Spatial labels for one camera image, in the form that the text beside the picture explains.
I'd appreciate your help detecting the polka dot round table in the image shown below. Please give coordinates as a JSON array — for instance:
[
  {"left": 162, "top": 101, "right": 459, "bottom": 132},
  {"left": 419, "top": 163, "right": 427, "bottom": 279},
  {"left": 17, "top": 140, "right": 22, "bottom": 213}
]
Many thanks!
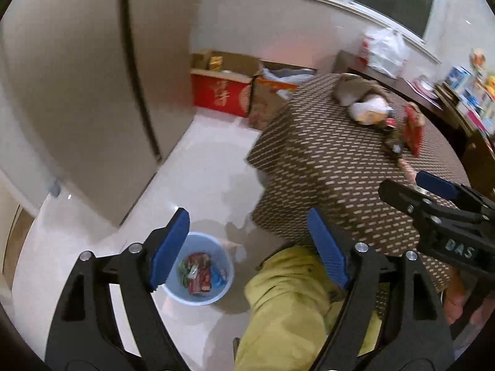
[{"left": 246, "top": 73, "right": 471, "bottom": 318}]

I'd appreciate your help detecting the red foil wrapper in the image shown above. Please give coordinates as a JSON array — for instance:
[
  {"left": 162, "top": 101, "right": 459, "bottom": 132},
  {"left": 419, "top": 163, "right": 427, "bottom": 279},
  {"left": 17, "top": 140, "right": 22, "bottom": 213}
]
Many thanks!
[{"left": 402, "top": 105, "right": 425, "bottom": 158}]

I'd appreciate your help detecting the dark wooden desk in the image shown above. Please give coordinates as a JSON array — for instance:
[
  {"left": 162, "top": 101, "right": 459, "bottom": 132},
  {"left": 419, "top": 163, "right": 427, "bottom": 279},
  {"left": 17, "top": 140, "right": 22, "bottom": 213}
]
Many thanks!
[{"left": 435, "top": 85, "right": 495, "bottom": 188}]

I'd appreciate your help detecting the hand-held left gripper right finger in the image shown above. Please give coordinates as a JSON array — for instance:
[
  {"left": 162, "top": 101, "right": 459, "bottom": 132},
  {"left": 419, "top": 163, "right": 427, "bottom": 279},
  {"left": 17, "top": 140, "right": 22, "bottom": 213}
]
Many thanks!
[{"left": 307, "top": 207, "right": 456, "bottom": 371}]

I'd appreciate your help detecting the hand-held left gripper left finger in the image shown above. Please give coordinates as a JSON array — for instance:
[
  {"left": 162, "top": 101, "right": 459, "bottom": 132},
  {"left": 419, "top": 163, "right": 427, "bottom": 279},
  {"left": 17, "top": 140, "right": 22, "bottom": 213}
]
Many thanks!
[{"left": 44, "top": 207, "right": 191, "bottom": 371}]

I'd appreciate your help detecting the beige double-door refrigerator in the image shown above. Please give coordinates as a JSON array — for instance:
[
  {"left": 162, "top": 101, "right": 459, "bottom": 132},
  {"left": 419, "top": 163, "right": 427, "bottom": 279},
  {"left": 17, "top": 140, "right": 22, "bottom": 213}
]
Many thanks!
[{"left": 0, "top": 0, "right": 199, "bottom": 229}]

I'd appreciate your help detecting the light blue plastic bin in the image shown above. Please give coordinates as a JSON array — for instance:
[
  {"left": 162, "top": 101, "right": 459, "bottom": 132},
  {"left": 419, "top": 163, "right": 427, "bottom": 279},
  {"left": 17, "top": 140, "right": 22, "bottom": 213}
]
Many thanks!
[{"left": 161, "top": 232, "right": 235, "bottom": 306}]

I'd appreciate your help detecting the brown printed cardboard box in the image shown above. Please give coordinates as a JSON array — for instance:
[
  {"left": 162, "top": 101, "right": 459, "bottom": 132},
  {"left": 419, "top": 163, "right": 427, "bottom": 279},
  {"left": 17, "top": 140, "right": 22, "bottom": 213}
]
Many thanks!
[{"left": 249, "top": 61, "right": 316, "bottom": 132}]

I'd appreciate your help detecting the white plastic shopping bag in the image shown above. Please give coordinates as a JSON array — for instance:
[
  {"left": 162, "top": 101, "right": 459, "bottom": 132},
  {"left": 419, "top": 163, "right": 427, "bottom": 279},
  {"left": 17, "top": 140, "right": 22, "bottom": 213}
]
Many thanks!
[{"left": 361, "top": 27, "right": 411, "bottom": 79}]

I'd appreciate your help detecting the green wrapper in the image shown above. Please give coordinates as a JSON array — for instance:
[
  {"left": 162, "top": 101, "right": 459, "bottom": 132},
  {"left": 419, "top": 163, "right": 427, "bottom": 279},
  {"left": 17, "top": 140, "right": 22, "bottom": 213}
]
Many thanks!
[{"left": 178, "top": 259, "right": 194, "bottom": 289}]

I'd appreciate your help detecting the white plastic bag in box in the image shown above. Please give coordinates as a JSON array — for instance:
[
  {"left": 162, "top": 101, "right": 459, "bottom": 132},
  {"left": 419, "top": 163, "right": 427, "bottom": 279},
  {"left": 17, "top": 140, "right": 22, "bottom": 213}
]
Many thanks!
[{"left": 263, "top": 67, "right": 315, "bottom": 94}]

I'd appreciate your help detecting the red snack packet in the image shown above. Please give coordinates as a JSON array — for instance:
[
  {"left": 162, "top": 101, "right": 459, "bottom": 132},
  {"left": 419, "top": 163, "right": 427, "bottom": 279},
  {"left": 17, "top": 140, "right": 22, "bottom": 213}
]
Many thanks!
[{"left": 187, "top": 252, "right": 214, "bottom": 295}]

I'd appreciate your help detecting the red cardboard box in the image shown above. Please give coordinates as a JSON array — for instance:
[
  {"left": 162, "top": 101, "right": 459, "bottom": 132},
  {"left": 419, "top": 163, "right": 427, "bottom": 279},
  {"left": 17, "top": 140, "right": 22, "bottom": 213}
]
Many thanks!
[{"left": 190, "top": 49, "right": 264, "bottom": 119}]

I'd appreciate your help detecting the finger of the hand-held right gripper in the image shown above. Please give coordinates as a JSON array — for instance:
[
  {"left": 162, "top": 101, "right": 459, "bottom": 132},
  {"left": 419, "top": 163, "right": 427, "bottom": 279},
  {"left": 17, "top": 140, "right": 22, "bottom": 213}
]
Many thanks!
[
  {"left": 415, "top": 170, "right": 495, "bottom": 217},
  {"left": 378, "top": 180, "right": 437, "bottom": 222}
]

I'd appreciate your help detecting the person's yellow trouser leg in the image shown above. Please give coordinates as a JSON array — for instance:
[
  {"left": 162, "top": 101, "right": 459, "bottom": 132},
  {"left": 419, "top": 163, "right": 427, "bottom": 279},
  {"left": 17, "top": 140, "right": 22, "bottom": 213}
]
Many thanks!
[{"left": 234, "top": 245, "right": 383, "bottom": 371}]

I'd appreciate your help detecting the dark printed wrapper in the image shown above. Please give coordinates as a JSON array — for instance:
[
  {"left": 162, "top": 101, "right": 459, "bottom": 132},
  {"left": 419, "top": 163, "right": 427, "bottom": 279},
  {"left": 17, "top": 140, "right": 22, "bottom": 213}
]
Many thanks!
[{"left": 383, "top": 117, "right": 407, "bottom": 156}]

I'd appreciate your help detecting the row of books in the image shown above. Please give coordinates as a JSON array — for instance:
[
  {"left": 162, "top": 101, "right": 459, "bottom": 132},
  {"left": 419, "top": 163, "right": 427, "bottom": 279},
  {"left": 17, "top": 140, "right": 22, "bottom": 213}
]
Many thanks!
[{"left": 441, "top": 66, "right": 495, "bottom": 133}]

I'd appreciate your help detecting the person's right hand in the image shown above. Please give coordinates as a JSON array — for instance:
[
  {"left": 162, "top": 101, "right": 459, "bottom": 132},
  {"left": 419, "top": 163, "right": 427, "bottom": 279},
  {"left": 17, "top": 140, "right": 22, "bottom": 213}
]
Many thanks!
[{"left": 444, "top": 268, "right": 495, "bottom": 327}]

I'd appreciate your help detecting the dark wooden side table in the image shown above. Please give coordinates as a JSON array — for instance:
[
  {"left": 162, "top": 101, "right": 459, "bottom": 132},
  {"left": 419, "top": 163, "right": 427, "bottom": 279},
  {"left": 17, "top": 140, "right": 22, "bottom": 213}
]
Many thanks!
[{"left": 333, "top": 50, "right": 445, "bottom": 117}]

